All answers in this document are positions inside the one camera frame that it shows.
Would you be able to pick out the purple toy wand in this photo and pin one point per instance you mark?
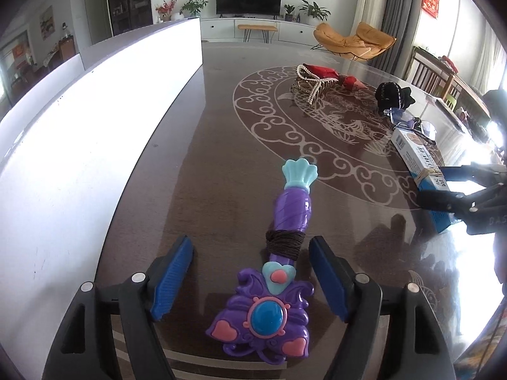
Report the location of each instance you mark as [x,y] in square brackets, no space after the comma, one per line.
[261,316]

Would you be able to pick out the dark patterned desktop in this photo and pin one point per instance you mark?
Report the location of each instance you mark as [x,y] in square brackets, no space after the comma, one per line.
[222,166]

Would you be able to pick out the red wall decoration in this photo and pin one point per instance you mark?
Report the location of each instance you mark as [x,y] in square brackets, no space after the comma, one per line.
[431,2]

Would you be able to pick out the blue-tinted eyeglasses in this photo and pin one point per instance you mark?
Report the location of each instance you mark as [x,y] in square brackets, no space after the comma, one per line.
[426,128]

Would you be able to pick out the small red pointed cloth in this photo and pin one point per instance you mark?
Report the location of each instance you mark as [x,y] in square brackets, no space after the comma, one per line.
[352,82]

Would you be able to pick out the black flat television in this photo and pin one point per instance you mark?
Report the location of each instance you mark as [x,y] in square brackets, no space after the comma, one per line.
[248,0]

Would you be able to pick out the white sheer curtain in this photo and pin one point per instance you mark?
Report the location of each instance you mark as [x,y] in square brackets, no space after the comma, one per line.
[370,0]

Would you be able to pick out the white and blue carton box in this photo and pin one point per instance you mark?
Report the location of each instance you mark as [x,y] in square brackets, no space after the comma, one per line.
[414,154]

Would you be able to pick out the black hair scrunchie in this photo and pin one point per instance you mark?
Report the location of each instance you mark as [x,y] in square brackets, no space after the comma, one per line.
[390,95]

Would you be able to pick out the orange lounge chair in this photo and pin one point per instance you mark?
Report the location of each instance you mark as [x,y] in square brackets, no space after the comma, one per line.
[336,37]

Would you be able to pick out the wooden dining chair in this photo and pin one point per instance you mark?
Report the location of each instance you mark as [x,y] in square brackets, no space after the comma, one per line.
[426,71]

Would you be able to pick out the grey curtain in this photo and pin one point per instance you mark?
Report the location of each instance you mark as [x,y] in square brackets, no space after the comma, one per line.
[400,19]

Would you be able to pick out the red flower arrangement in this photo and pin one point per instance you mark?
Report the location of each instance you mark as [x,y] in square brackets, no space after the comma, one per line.
[166,10]

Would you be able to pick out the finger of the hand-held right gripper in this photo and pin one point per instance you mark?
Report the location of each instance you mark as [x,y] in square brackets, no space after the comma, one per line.
[467,172]
[443,201]

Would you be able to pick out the wooden bench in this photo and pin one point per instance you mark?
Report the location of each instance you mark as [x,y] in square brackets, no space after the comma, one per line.
[257,27]

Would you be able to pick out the white partition panel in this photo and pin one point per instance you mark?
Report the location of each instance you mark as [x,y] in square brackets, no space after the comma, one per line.
[79,146]

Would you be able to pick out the white television cabinet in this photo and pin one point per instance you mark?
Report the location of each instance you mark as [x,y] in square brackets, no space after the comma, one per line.
[222,27]

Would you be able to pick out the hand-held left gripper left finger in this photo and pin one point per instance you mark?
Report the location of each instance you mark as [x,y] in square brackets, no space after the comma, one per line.
[174,281]

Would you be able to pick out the small potted plant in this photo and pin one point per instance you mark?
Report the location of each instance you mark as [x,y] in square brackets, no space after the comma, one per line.
[289,10]

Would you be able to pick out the red fabric pouch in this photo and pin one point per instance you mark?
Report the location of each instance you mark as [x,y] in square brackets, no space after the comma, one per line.
[321,72]

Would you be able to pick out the dark glass bookshelf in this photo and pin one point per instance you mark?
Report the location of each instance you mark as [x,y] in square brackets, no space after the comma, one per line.
[128,2]

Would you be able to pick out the framed wall painting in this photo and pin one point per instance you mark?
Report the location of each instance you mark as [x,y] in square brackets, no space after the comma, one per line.
[46,23]

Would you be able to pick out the long-leaf potted plant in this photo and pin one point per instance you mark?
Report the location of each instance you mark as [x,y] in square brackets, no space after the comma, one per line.
[315,10]

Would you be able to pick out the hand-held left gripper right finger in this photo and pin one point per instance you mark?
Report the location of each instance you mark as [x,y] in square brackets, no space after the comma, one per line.
[328,281]

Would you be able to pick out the bushy green potted plant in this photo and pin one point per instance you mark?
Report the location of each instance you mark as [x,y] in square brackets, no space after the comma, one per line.
[194,7]

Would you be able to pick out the brown woven basket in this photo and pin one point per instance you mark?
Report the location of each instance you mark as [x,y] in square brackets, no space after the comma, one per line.
[303,86]

